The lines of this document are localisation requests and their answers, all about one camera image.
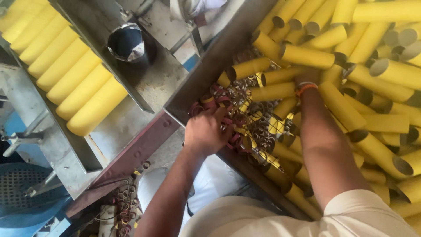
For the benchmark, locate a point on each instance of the person's right hand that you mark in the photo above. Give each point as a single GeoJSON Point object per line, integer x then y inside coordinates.
{"type": "Point", "coordinates": [307, 77]}

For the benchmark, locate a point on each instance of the person's left hand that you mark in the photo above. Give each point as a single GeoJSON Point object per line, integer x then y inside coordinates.
{"type": "Point", "coordinates": [204, 133]}

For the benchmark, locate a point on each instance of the person's left fingers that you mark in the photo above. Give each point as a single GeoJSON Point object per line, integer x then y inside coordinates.
{"type": "Point", "coordinates": [226, 120]}

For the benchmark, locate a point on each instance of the rusty metal bin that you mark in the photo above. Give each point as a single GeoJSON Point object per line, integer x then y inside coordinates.
{"type": "Point", "coordinates": [210, 65]}

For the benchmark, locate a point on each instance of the person's white trousers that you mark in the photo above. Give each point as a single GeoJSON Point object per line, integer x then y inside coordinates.
{"type": "Point", "coordinates": [210, 184]}

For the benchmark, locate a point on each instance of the orange and white wristband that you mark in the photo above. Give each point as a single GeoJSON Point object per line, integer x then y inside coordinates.
{"type": "Point", "coordinates": [306, 87]}

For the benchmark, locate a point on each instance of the red steel beam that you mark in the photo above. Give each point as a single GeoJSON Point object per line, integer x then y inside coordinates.
{"type": "Point", "coordinates": [135, 154]}

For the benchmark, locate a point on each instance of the person's white shirt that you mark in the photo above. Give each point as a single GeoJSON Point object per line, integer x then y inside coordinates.
{"type": "Point", "coordinates": [296, 220]}

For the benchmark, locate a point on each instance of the dark metal cup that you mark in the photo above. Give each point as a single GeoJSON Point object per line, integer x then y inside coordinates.
{"type": "Point", "coordinates": [128, 44]}

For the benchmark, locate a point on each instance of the heap of yellow cardboard tubes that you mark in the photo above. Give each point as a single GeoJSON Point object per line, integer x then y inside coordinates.
{"type": "Point", "coordinates": [368, 82]}

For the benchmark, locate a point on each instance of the grey metal machine tray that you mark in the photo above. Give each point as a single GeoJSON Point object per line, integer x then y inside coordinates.
{"type": "Point", "coordinates": [82, 154]}

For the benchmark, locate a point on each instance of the row of yellow tubes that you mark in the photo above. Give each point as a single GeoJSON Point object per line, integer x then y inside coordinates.
{"type": "Point", "coordinates": [62, 65]}

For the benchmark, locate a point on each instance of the grey metal clamp lever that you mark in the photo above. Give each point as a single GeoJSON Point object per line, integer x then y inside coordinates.
{"type": "Point", "coordinates": [19, 140]}

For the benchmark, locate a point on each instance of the blue perforated motor cover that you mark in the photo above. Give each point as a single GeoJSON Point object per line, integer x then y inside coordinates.
{"type": "Point", "coordinates": [26, 194]}

